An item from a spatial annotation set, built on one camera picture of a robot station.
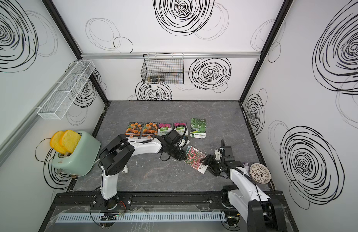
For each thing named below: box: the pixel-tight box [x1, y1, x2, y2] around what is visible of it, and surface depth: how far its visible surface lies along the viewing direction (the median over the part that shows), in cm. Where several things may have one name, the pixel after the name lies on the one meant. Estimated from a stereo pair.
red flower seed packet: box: [184, 145, 209, 175], surface depth 90 cm
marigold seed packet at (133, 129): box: [124, 121, 142, 138], surface depth 104 cm
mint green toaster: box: [51, 130, 101, 178], surface depth 77 cm
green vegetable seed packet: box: [189, 117, 207, 139], surface depth 104 cm
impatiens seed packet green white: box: [157, 123, 173, 137], surface depth 106 cm
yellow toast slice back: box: [49, 130, 67, 155], surface depth 75 cm
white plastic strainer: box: [249, 162, 272, 185], surface depth 83 cm
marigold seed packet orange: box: [140, 121, 158, 140], surface depth 104 cm
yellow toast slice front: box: [59, 130, 82, 154], surface depth 77 cm
